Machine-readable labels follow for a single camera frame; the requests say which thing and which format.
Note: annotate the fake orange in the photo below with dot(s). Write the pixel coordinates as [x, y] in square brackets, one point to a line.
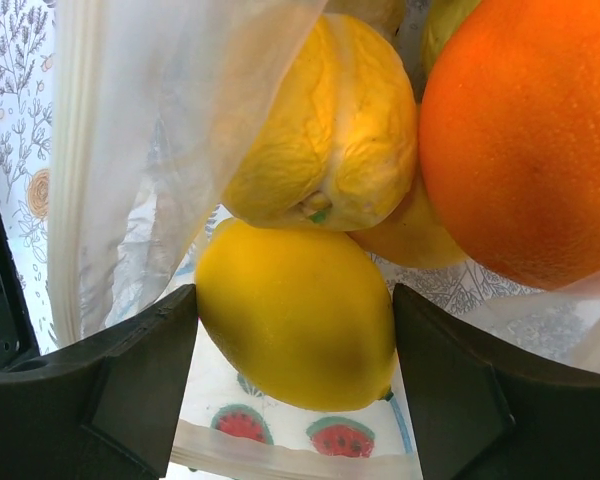
[509, 139]

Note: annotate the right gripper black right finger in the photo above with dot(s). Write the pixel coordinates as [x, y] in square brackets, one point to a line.
[482, 408]

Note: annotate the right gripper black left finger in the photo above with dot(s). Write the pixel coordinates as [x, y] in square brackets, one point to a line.
[106, 407]

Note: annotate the smooth fake yellow lemon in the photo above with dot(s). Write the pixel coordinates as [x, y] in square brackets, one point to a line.
[304, 315]

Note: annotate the clear zip top bag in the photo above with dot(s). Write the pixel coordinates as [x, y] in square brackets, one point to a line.
[155, 102]

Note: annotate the watermelon pattern ceramic plate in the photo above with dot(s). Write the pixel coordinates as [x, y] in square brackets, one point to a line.
[220, 398]

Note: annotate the floral pattern table mat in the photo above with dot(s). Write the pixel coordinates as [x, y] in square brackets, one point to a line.
[27, 31]

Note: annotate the wrinkled fake yellow lemon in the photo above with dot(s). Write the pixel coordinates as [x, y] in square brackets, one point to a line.
[338, 148]

